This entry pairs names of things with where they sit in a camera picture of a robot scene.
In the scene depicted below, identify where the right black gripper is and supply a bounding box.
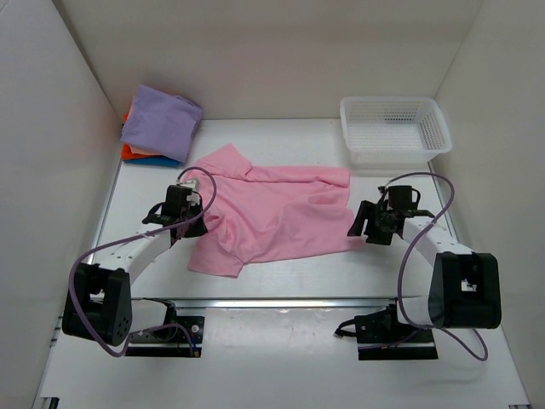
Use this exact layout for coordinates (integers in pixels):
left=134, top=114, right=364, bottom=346
left=347, top=201, right=394, bottom=245

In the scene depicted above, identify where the pink t shirt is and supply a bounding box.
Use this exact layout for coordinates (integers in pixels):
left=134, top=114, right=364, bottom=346
left=184, top=145, right=364, bottom=277

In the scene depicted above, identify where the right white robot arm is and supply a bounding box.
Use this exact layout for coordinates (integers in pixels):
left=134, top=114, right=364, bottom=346
left=347, top=185, right=502, bottom=342

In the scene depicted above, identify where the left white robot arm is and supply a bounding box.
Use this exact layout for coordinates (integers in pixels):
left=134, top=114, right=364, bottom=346
left=61, top=179, right=208, bottom=347

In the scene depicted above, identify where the blue folded t shirt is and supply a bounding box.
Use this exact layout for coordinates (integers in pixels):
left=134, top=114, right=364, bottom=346
left=124, top=156, right=180, bottom=168

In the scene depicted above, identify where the orange folded t shirt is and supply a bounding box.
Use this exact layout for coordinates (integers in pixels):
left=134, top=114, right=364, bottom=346
left=121, top=112, right=175, bottom=162

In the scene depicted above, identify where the purple folded t shirt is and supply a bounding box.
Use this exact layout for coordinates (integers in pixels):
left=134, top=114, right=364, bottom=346
left=121, top=85, right=204, bottom=163

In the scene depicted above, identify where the white plastic basket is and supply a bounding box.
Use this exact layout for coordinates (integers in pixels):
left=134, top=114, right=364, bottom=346
left=340, top=96, right=452, bottom=167

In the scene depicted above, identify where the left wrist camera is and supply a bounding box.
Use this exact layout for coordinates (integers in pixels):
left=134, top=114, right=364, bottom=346
left=177, top=179, right=199, bottom=193

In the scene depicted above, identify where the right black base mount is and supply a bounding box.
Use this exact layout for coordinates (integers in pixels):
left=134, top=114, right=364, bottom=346
left=334, top=303, right=439, bottom=361

